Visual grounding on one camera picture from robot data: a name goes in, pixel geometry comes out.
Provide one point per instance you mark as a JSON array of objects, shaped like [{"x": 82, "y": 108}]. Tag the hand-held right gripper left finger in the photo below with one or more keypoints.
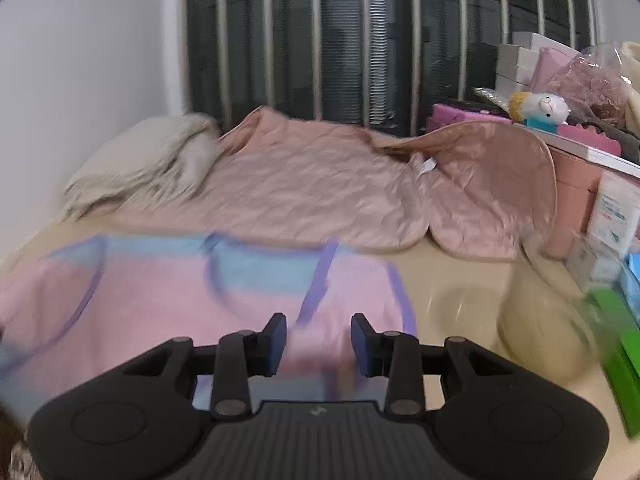
[{"x": 275, "y": 347}]

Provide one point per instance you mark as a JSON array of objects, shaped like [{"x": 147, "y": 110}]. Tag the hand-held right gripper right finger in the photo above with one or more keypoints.
[{"x": 361, "y": 347}]

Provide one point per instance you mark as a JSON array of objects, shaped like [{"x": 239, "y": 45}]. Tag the pink shirt with purple trim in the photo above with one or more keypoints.
[{"x": 165, "y": 305}]

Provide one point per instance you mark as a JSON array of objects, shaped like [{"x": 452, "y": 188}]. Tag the pink quilted blanket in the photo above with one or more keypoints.
[{"x": 320, "y": 190}]

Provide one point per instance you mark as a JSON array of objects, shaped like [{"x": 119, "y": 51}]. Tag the glass jar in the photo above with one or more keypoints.
[{"x": 545, "y": 320}]

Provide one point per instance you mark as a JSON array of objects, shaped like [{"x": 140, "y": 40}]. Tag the cream knitted scarf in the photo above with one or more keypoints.
[{"x": 145, "y": 160}]

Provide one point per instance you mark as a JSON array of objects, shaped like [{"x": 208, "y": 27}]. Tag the light blue carton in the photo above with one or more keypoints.
[{"x": 600, "y": 270}]

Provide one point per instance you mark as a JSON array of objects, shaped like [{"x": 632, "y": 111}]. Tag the magenta flat box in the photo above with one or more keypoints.
[{"x": 465, "y": 116}]

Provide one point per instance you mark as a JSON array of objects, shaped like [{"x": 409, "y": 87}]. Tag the green carton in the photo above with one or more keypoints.
[{"x": 620, "y": 355}]

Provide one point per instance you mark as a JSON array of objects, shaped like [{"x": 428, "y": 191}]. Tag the pale pink storage box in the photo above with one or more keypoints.
[{"x": 575, "y": 195}]

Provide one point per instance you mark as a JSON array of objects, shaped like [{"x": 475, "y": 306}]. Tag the dark patterned packet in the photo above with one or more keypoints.
[{"x": 490, "y": 96}]

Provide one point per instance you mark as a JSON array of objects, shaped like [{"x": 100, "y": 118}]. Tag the white printed carton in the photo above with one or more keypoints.
[{"x": 615, "y": 210}]

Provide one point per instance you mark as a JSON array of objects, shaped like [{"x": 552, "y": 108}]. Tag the white alpaca plush toy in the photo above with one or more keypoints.
[{"x": 545, "y": 107}]

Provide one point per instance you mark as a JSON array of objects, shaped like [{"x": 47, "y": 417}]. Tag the metal window grille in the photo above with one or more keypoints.
[{"x": 340, "y": 45}]

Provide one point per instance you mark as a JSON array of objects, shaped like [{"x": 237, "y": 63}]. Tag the pink scalloped tray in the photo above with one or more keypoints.
[{"x": 590, "y": 137}]

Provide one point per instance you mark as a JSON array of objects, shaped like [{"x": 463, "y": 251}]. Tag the stack of white boxes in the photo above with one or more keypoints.
[{"x": 515, "y": 62}]

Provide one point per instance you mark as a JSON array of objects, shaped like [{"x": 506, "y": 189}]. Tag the plastic bag of pink filling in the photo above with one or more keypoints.
[{"x": 590, "y": 82}]

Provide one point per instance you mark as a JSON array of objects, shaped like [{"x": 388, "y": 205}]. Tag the cream fluffy bundle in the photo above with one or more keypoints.
[{"x": 632, "y": 80}]

